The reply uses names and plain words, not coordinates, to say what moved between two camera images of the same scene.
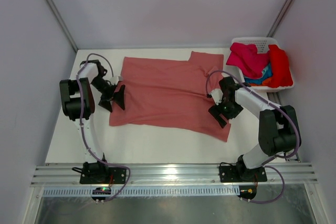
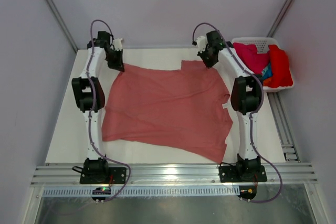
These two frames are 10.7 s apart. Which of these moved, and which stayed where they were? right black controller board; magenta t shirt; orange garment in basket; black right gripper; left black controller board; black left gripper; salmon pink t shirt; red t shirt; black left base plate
Moved: black right gripper; salmon pink t shirt; black left gripper
Stayed: orange garment in basket; left black controller board; red t shirt; magenta t shirt; black left base plate; right black controller board
